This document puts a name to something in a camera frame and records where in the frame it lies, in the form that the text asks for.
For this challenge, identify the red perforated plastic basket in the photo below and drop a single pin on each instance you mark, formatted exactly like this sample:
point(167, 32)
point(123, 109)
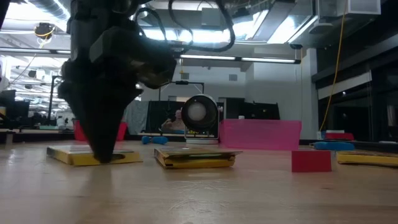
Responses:
point(79, 133)

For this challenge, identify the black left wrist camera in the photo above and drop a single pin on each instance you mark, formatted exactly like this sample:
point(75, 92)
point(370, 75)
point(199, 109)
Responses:
point(133, 53)

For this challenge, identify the long ceiling light bar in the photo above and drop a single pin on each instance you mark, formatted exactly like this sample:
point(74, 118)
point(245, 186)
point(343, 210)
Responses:
point(236, 58)

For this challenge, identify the person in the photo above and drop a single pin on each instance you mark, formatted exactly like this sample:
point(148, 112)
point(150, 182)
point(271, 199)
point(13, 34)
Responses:
point(177, 123)

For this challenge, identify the pink translucent plastic bin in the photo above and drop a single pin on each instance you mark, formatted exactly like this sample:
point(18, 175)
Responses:
point(261, 135)

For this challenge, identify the white ceiling vent duct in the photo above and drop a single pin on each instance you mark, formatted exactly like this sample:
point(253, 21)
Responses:
point(357, 6)

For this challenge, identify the black partition panel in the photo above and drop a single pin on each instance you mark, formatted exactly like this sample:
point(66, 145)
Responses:
point(154, 115)

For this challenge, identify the red box with white lid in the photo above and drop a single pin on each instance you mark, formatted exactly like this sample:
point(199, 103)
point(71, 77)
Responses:
point(339, 136)

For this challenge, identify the tall black rack frame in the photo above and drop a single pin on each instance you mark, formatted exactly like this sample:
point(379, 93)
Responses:
point(50, 99)

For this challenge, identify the grey hanging cloth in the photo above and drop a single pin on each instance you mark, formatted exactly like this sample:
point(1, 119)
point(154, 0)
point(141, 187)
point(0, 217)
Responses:
point(136, 116)

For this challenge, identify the yellow crayon box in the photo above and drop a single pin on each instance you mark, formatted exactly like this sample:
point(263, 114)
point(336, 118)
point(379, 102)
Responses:
point(77, 157)
point(192, 162)
point(367, 159)

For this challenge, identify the white cylindrical lamp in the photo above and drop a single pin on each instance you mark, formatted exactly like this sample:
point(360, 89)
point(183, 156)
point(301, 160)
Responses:
point(199, 112)

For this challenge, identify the red eraser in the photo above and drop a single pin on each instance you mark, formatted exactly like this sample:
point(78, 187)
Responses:
point(311, 161)

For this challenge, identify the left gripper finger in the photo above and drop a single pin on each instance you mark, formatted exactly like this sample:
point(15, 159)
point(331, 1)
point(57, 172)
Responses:
point(99, 124)

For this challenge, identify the black metal table frame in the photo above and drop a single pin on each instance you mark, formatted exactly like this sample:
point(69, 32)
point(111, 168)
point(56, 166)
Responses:
point(379, 146)

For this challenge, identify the black frame stand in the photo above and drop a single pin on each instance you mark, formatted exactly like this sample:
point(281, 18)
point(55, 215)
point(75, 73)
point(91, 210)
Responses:
point(182, 82)

